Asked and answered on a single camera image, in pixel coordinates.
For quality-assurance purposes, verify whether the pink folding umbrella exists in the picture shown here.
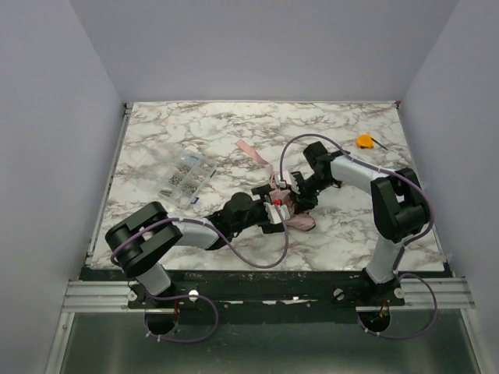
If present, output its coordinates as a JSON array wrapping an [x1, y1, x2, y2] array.
[[235, 139, 316, 231]]

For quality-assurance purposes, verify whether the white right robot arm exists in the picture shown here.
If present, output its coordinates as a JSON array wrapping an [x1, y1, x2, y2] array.
[[291, 142, 434, 285]]

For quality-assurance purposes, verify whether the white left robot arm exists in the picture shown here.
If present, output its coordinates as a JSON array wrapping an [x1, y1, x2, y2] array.
[[104, 185, 290, 296]]

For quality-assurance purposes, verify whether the yellow tape measure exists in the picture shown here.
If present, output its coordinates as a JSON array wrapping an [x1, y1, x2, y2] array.
[[356, 134, 388, 150]]

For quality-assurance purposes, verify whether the clear bag of screws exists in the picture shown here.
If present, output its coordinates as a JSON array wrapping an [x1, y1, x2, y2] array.
[[159, 151, 217, 208]]

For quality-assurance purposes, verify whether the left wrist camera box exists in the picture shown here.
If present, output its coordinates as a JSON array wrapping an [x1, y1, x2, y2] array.
[[264, 200, 293, 225]]

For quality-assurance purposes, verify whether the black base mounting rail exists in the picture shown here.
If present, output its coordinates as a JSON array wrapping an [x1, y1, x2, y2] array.
[[128, 270, 405, 324]]

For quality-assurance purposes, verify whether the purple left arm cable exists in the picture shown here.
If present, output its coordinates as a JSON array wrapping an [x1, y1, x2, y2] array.
[[111, 202, 290, 344]]

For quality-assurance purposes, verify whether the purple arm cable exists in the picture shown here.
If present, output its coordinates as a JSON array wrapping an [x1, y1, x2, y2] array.
[[111, 202, 290, 344], [279, 133, 437, 339]]

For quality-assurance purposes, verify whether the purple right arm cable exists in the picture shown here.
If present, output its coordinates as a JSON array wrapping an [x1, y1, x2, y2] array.
[[279, 133, 437, 339]]

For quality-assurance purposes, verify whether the aluminium frame rail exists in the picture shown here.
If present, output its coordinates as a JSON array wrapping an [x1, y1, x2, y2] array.
[[42, 101, 133, 374]]

